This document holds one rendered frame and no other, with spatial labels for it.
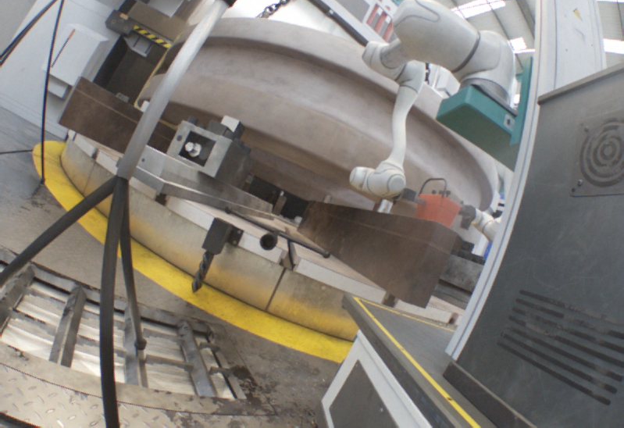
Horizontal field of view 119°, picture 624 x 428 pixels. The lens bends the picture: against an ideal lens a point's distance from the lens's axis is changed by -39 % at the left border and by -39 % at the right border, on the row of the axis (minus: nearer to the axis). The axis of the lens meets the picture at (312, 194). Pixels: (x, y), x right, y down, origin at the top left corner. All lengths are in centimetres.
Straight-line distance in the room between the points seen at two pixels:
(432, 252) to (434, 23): 92
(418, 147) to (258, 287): 158
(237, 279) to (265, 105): 114
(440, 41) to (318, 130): 126
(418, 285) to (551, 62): 99
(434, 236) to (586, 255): 99
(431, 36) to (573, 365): 74
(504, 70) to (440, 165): 172
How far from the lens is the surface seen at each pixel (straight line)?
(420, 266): 132
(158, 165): 134
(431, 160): 243
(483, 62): 86
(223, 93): 218
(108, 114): 247
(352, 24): 600
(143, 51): 472
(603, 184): 44
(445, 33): 82
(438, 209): 138
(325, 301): 142
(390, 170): 112
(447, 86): 828
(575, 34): 114
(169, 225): 149
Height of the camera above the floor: 47
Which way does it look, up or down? 5 degrees up
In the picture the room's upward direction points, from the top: 24 degrees clockwise
